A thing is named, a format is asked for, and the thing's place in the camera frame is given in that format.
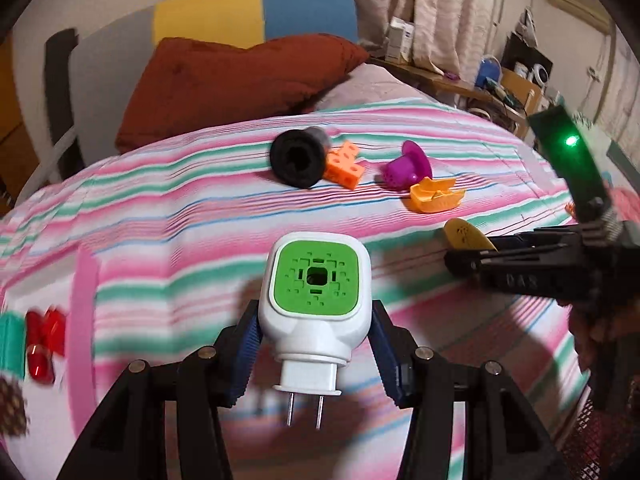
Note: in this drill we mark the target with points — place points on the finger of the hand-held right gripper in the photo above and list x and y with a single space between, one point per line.
530 241
480 267

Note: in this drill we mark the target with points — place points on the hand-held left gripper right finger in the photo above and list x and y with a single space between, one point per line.
385 355

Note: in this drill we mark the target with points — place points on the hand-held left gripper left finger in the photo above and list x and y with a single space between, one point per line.
245 360

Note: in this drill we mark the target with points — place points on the yellow oval case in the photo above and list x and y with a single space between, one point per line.
465 235

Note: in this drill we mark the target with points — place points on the white green plug-in device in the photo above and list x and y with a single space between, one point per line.
315 330

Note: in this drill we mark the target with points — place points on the orange plastic clip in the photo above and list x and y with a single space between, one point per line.
435 200

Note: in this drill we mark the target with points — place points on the purple sink plug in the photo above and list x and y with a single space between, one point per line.
405 172

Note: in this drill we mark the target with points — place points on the pink-rimmed white tray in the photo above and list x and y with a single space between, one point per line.
85 310

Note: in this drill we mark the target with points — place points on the orange holed block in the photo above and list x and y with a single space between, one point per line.
342 167

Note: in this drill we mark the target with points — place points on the red capsule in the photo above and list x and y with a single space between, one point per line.
39 365

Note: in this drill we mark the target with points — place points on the black spool with clear cup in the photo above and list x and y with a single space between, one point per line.
295 160

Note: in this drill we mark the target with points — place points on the teal plastic spool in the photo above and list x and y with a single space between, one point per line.
12 342

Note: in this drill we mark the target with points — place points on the brown massage comb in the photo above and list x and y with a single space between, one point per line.
11 405

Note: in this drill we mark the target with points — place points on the person's right hand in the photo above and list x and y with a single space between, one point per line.
585 345

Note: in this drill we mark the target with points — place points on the small orange plastic piece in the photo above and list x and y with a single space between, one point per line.
571 209

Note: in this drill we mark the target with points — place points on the wooden chair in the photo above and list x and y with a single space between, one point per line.
520 85

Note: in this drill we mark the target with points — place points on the black appliance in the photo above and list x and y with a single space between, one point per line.
520 52

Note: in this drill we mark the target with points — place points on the blue round fan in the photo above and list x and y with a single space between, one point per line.
485 72

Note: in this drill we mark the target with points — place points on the wooden side shelf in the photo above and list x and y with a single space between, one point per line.
450 87

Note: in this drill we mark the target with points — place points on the pink green striped blanket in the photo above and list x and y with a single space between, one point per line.
200 220

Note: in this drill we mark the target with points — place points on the beige air conditioner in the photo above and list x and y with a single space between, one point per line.
580 10

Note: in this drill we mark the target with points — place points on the mauve pillow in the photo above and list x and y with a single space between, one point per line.
380 87

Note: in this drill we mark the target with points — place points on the pale printed curtain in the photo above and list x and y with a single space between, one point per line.
440 0

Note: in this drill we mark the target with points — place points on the dark mesh seat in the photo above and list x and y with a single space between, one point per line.
600 440

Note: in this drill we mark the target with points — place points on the white carton box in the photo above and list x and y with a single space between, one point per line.
397 40

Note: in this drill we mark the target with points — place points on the brown pillow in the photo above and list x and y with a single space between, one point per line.
225 80

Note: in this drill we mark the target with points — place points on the wooden wardrobe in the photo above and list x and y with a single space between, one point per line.
15 150

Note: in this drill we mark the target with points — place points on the grey yellow blue headboard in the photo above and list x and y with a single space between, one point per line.
210 15

